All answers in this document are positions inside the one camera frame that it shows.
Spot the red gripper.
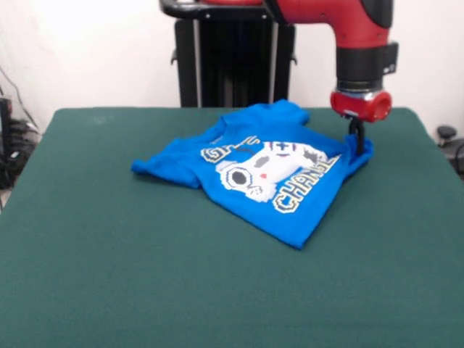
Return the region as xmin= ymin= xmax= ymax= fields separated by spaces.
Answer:
xmin=329 ymin=89 xmax=393 ymax=156

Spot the blue t-shirt with white print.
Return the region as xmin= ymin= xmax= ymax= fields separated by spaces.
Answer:
xmin=130 ymin=99 xmax=374 ymax=252

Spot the dark green table cloth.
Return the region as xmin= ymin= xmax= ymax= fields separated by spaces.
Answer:
xmin=0 ymin=107 xmax=464 ymax=348

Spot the black electronics box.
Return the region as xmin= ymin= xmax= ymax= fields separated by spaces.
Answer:
xmin=0 ymin=96 xmax=15 ymax=159

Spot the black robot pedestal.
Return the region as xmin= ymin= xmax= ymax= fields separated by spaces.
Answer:
xmin=159 ymin=0 xmax=302 ymax=109

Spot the black cable tangle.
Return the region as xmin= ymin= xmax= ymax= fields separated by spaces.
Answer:
xmin=0 ymin=119 xmax=42 ymax=189

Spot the thin grey cable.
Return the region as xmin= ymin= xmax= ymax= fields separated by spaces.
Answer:
xmin=0 ymin=66 xmax=40 ymax=131

